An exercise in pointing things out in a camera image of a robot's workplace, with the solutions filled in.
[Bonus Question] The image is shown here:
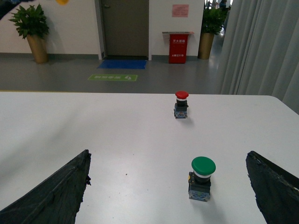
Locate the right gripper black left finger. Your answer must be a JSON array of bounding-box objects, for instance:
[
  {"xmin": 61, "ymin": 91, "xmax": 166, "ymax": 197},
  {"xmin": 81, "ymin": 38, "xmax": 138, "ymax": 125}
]
[{"xmin": 0, "ymin": 149, "xmax": 91, "ymax": 224}]

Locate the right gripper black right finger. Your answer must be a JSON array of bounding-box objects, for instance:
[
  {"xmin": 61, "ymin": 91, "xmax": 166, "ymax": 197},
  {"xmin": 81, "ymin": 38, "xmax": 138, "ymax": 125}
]
[{"xmin": 246, "ymin": 151, "xmax": 299, "ymax": 224}]

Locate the yellow push button switch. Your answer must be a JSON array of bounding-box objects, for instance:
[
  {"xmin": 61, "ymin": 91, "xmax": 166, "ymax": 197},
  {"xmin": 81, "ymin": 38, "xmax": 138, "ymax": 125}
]
[{"xmin": 56, "ymin": 0, "xmax": 69, "ymax": 6}]

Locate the grey curtain right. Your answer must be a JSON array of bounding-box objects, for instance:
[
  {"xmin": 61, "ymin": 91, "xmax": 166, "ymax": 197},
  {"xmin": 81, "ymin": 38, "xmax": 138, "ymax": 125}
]
[{"xmin": 215, "ymin": 0, "xmax": 299, "ymax": 112}]

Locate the blue floor mat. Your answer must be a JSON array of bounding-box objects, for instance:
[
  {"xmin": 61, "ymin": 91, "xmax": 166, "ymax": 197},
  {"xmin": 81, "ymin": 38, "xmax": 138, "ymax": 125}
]
[{"xmin": 98, "ymin": 60, "xmax": 147, "ymax": 69}]

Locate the right potted plant gold pot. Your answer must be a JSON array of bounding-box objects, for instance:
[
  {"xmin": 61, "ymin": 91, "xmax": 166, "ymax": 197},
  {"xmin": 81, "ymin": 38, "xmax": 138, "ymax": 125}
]
[{"xmin": 197, "ymin": 7, "xmax": 228, "ymax": 60}]

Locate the potted plant gold pot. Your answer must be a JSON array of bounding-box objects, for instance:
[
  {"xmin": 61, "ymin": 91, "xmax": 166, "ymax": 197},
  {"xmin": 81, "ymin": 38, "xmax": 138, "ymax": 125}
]
[
  {"xmin": 10, "ymin": 4, "xmax": 49, "ymax": 63},
  {"xmin": 197, "ymin": 7, "xmax": 228, "ymax": 60}
]

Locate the left potted plant gold pot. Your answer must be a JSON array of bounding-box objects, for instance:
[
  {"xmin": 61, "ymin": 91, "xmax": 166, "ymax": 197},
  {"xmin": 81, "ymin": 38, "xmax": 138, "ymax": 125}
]
[{"xmin": 10, "ymin": 4, "xmax": 49, "ymax": 63}]

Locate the red fire extinguisher box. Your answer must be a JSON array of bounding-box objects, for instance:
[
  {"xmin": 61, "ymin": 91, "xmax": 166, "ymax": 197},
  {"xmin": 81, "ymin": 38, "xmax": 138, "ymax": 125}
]
[{"xmin": 162, "ymin": 31, "xmax": 194, "ymax": 64}]

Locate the grey door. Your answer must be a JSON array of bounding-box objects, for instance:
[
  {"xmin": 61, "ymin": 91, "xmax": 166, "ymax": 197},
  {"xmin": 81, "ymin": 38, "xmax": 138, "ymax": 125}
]
[{"xmin": 101, "ymin": 0, "xmax": 149, "ymax": 57}]

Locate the green push button switch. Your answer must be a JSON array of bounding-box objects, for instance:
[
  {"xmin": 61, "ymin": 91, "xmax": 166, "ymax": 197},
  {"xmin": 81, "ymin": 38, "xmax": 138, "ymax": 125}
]
[{"xmin": 188, "ymin": 156, "xmax": 216, "ymax": 202}]

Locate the red push button switch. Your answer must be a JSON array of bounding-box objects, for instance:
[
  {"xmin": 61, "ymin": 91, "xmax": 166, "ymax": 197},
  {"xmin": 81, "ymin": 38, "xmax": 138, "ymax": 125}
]
[{"xmin": 174, "ymin": 91, "xmax": 189, "ymax": 119}]

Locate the pink wall notice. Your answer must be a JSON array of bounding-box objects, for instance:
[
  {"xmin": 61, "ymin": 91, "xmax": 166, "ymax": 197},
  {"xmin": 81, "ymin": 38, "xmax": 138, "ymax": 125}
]
[{"xmin": 172, "ymin": 4, "xmax": 189, "ymax": 18}]

